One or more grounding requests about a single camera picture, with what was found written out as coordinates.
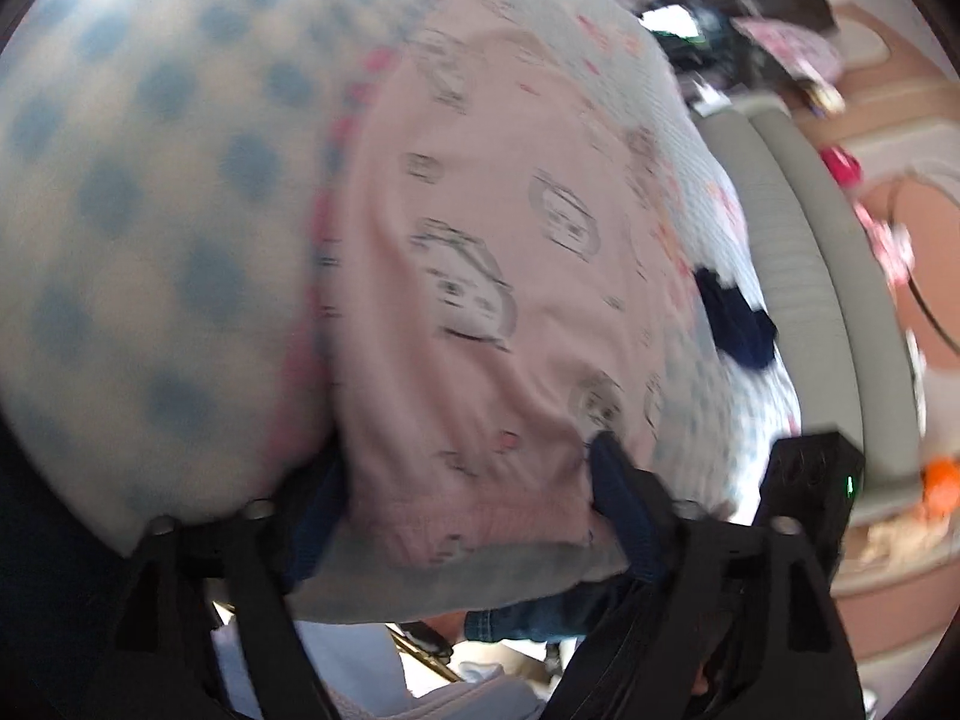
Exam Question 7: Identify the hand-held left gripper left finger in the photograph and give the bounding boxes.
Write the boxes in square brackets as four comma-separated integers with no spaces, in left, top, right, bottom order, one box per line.
[112,457,353,720]

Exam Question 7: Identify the pink toy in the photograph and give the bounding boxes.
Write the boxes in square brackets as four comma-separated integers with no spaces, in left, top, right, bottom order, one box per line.
[821,146,863,188]

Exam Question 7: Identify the grey padded bed edge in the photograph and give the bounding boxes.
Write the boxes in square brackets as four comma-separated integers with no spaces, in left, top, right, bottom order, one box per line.
[690,101,923,526]

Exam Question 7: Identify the navy garment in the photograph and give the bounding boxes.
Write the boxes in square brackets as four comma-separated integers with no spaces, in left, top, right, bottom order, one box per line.
[690,266,781,372]

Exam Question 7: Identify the blue checkered printed blanket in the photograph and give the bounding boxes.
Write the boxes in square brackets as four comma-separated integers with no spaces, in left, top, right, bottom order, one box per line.
[0,0,803,623]

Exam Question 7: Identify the black cable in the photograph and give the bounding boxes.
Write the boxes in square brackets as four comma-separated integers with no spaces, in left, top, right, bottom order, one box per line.
[889,172,960,353]

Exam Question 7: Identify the pink cartoon print pajama garment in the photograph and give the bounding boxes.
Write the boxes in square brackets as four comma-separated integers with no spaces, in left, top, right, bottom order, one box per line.
[289,0,706,571]

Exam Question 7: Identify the blue denim jeans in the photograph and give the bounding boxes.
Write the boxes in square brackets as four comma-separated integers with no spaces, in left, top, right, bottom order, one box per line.
[461,577,631,646]

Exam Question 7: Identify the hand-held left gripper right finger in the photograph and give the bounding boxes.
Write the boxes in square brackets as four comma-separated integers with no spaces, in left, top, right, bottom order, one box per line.
[540,431,863,720]

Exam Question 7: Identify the pink patterned cloth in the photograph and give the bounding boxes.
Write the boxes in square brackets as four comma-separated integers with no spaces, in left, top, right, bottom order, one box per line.
[731,15,845,87]

